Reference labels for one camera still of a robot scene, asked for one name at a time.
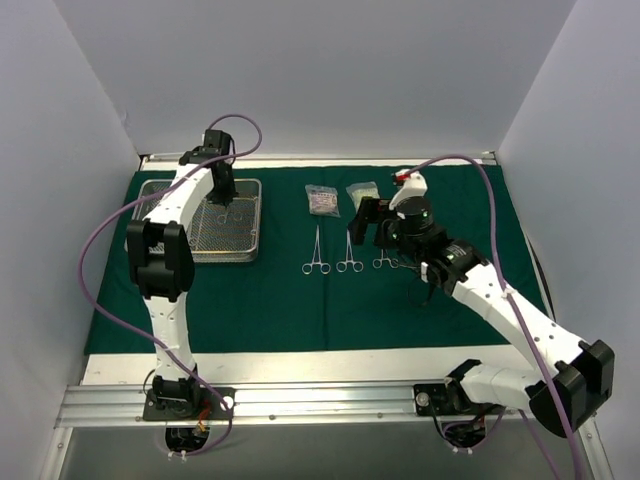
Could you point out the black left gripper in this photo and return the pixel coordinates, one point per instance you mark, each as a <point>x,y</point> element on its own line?
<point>222,187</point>

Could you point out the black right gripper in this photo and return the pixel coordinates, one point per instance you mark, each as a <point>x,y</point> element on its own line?
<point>376,223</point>

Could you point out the green packet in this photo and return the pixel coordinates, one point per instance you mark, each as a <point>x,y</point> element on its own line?
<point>358,191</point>

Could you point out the steel mesh instrument tray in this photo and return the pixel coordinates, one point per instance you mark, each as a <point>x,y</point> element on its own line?
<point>235,240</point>

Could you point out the purple packet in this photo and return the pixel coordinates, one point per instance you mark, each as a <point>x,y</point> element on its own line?
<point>322,200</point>

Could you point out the steel haemostat clamp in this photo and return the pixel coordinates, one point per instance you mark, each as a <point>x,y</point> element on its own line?
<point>385,259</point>

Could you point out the steel forceps clamp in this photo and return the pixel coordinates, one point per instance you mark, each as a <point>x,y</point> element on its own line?
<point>349,262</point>

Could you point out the green surgical drape cloth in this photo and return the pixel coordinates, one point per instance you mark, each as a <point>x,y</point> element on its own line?
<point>269,305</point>

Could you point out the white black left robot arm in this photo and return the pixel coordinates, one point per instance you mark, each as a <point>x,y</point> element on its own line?
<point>161,265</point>

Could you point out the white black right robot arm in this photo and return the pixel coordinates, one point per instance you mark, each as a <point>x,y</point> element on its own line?
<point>568,378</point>

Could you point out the steel needle holder clamp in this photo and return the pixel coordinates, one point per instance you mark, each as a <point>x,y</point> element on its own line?
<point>316,263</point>

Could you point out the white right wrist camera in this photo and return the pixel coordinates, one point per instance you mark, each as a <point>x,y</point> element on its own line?
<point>409,184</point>

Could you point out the back aluminium rail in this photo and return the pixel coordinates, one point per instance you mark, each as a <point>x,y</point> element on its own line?
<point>166,161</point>

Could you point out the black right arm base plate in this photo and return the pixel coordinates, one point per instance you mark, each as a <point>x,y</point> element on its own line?
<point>447,400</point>

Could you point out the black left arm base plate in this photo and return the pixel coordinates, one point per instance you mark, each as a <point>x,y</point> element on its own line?
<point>208,407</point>

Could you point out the aluminium frame rail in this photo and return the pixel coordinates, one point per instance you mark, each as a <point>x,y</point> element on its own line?
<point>89,406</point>

